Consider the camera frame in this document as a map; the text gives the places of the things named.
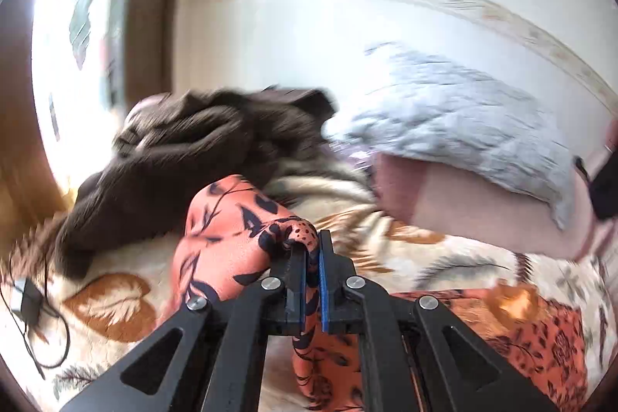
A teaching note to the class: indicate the black garment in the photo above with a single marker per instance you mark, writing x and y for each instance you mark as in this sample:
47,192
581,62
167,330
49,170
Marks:
603,188

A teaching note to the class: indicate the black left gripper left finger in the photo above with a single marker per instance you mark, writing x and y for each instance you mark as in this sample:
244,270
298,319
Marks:
208,356

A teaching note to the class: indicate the dark brown fleece garment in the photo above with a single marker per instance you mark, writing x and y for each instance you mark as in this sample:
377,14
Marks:
173,146

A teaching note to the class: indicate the grey quilted pillow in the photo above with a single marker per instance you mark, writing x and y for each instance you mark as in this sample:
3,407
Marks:
425,107

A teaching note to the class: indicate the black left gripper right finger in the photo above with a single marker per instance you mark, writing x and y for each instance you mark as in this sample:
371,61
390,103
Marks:
417,355

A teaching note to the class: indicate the cream leaf-pattern fleece blanket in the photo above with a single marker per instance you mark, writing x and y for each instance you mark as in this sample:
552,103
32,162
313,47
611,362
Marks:
125,290

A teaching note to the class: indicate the orange floral cloth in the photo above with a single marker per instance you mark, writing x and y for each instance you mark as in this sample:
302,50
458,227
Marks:
233,234

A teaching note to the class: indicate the window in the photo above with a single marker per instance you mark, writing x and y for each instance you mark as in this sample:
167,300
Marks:
75,106

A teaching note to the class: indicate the black charger with cable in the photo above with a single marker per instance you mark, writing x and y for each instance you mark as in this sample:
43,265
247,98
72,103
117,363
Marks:
25,306

